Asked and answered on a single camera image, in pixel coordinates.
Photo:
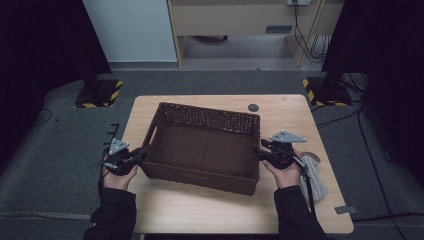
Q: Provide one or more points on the brown woven basket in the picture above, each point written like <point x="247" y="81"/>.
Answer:
<point x="203" y="150"/>

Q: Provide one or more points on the black yellow striped stand base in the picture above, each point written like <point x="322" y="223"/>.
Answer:
<point x="328" y="91"/>
<point x="100" y="95"/>

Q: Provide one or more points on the black curtain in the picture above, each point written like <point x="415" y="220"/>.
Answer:
<point x="40" y="50"/>
<point x="383" y="50"/>

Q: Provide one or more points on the person's left hand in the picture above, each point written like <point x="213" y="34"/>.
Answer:
<point x="118" y="181"/>

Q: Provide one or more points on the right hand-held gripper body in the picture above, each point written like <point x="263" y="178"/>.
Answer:
<point x="281" y="155"/>

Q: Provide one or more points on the grey cabinet label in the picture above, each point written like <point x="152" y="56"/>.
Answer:
<point x="278" y="29"/>

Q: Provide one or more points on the beige wooden cabinet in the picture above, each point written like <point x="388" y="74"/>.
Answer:
<point x="233" y="18"/>

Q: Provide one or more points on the grey tape piece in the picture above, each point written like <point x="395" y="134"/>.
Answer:
<point x="93" y="211"/>
<point x="346" y="210"/>

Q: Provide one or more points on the person's right hand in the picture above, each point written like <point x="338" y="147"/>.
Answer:
<point x="286" y="176"/>

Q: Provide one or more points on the grey striped cloth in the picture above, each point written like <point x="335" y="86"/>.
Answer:
<point x="317" y="180"/>

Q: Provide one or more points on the white panel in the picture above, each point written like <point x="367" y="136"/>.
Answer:
<point x="130" y="30"/>

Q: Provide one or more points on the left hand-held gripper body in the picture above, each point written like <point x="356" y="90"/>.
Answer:
<point x="118" y="161"/>

